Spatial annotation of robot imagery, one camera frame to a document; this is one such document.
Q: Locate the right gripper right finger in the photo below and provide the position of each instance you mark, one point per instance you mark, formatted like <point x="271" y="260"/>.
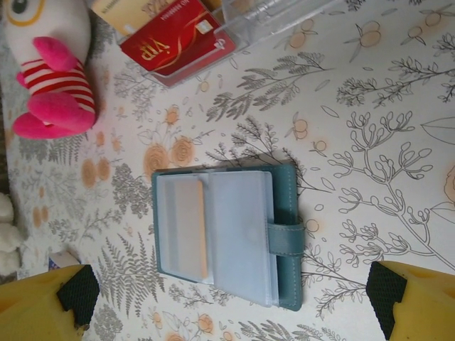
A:
<point x="423" y="305"/>

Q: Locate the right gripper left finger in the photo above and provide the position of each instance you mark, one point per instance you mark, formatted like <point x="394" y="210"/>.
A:
<point x="35" y="309"/>

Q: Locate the blue-grey notebook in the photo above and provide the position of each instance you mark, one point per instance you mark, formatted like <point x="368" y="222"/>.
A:
<point x="288" y="199"/>

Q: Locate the orange plastic card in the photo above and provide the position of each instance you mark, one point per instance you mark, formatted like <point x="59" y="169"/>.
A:
<point x="202" y="231"/>

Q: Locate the red box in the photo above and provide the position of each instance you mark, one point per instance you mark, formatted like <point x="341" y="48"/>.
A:
<point x="167" y="46"/>

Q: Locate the gold plastic card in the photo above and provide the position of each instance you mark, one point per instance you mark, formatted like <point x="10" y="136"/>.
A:
<point x="121" y="14"/>

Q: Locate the clear acrylic card stand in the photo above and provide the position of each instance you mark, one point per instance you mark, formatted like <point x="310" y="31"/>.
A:
<point x="249" y="32"/>

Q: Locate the small dark blue box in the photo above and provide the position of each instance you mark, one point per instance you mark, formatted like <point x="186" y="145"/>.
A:
<point x="60" y="261"/>

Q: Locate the white teddy bear plush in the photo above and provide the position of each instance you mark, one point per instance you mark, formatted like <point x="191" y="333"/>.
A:
<point x="10" y="227"/>

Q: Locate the floral table cover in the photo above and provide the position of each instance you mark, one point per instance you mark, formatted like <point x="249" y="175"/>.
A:
<point x="355" y="106"/>

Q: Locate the pink-eared plush doll with glasses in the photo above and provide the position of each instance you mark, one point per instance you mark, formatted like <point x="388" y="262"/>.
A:
<point x="53" y="81"/>

